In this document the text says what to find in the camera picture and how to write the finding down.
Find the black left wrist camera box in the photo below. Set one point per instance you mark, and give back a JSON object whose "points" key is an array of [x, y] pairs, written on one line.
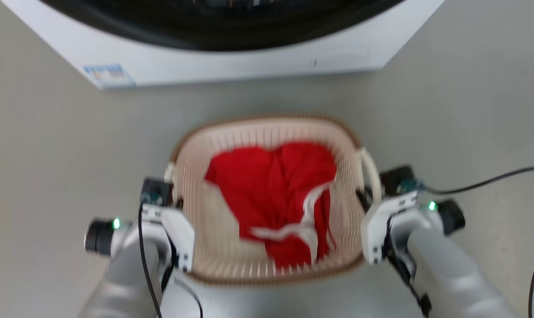
{"points": [[157, 191]]}

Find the red garment white trim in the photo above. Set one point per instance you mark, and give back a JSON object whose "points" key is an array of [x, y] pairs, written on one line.
{"points": [[267, 185]]}

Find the grey robot torso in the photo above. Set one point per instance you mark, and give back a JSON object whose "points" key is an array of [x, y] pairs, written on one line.
{"points": [[284, 300]]}

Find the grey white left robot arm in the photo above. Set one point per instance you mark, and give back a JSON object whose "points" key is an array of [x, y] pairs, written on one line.
{"points": [[125, 274]]}

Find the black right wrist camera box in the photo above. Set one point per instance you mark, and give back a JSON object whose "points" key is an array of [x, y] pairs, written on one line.
{"points": [[397, 179]]}

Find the dark round washing machine door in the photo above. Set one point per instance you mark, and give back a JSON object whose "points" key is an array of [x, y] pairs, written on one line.
{"points": [[223, 26]]}

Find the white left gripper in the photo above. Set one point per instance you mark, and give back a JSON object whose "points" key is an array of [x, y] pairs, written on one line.
{"points": [[178, 229]]}

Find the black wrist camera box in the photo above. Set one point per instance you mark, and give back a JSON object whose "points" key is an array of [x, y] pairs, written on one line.
{"points": [[397, 179], [157, 191]]}

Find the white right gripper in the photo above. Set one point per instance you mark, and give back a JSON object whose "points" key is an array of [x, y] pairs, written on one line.
{"points": [[377, 225]]}

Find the cream laundry basket brown rim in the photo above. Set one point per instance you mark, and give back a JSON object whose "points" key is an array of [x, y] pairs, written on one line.
{"points": [[231, 145]]}

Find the white washing machine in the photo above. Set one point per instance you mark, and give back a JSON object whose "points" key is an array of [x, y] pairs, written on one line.
{"points": [[231, 66]]}

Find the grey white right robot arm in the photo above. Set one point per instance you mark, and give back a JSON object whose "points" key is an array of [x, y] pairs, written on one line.
{"points": [[444, 269]]}

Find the blue white label sticker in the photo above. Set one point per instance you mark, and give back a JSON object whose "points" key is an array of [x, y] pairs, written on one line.
{"points": [[109, 75]]}

